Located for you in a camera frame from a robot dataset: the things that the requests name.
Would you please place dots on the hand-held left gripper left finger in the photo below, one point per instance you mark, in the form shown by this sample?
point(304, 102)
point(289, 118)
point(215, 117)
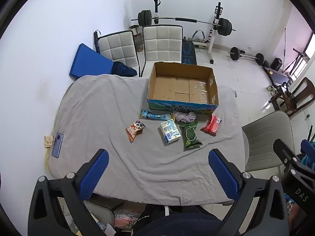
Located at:
point(94, 174)

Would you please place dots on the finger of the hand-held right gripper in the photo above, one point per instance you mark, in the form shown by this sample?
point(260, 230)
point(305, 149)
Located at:
point(308, 146)
point(283, 150)

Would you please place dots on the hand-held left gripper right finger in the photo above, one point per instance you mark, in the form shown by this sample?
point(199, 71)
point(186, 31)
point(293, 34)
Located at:
point(224, 174)

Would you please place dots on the red tissue packet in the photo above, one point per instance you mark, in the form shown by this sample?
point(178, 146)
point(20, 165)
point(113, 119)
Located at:
point(211, 125)

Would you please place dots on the dark green wet wipes pack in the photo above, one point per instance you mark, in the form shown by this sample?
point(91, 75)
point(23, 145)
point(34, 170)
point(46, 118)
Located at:
point(190, 136)

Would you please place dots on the orange panda snack packet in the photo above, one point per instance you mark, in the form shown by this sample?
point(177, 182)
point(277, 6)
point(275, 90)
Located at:
point(134, 129)

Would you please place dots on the white blue milk carton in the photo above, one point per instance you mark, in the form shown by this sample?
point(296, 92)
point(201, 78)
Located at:
point(169, 131)

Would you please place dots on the pink cloth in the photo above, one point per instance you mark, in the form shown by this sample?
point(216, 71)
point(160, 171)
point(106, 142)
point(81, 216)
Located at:
point(184, 116)

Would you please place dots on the blue tube-shaped packet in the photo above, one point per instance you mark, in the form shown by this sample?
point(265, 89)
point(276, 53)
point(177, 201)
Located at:
point(153, 115)

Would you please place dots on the cardboard box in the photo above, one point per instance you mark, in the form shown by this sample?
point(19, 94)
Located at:
point(182, 88)

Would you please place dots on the black antennas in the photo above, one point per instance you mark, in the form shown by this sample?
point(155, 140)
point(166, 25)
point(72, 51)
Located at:
point(312, 134)

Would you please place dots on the beige plastic chair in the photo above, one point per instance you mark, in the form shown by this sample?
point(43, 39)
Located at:
point(268, 137)

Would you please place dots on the blue smartphone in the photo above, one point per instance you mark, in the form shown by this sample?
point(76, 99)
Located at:
point(57, 145)

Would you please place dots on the dark wooden chair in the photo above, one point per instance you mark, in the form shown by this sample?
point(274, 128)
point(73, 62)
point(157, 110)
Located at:
point(299, 91)

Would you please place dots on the small beige cloth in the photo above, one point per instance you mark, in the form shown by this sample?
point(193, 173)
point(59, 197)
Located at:
point(48, 140)

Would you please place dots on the pair of light shoes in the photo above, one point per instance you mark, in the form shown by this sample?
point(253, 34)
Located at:
point(272, 89)

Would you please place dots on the grey tablecloth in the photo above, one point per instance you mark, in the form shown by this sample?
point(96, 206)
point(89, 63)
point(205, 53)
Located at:
point(103, 113)

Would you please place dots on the person's dark clothing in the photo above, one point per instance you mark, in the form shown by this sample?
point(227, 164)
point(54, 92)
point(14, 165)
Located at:
point(177, 223)

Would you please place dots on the black treadmill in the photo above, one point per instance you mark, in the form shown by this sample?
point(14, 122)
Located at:
point(279, 77)

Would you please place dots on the black speaker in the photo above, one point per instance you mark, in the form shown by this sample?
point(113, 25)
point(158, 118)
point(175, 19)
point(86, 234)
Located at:
point(276, 64)

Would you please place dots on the black tripod stand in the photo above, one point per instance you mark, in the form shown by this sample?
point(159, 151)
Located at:
point(299, 59)

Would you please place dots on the thin black pole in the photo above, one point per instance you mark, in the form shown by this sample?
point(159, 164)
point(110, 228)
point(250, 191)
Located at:
point(284, 41)

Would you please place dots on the short barbell with black plates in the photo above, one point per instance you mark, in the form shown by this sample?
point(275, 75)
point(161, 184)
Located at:
point(235, 52)

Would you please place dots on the dark blue quilted cloth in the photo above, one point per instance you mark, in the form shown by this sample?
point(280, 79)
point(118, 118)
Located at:
point(124, 69)

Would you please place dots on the blue foam mat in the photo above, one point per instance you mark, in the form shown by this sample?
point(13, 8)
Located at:
point(88, 61)

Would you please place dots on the black blue weight bench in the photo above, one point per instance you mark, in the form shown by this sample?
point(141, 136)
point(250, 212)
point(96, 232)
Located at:
point(188, 51)

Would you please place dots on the white padded chair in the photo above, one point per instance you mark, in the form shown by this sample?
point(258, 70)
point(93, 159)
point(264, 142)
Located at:
point(162, 43)
point(118, 48)

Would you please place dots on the white barbell rack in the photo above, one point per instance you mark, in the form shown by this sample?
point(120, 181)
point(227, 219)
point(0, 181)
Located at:
point(212, 39)

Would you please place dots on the long barbell with black plates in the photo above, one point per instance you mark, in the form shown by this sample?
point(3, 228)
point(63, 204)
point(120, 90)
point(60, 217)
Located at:
point(187, 19)

